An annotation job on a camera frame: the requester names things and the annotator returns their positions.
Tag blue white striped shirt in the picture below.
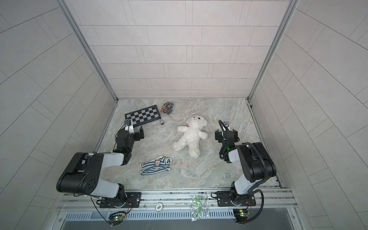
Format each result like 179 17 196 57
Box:
140 156 172 175

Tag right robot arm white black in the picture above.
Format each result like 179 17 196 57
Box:
215 130 277 206

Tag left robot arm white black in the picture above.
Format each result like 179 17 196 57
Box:
56 118 144 208

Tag right green circuit board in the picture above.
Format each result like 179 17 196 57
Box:
233 209 250 224

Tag green circuit board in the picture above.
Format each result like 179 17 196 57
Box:
233 209 250 224
108 211 127 226

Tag bag of colourful small pieces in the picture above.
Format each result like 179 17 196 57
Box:
161 102 174 115

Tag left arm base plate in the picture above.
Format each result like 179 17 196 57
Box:
96 192 141 209

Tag black white chessboard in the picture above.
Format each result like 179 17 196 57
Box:
125 105 161 128

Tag aluminium front rail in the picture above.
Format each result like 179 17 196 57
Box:
56 187 298 212

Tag clear bag green parts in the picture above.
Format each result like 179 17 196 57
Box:
190 194 209 221

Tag white teddy bear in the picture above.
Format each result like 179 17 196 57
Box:
172 115 208 158

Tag left green circuit board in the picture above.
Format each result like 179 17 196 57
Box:
108 211 127 226

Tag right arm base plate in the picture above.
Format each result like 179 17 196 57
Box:
211 191 256 207

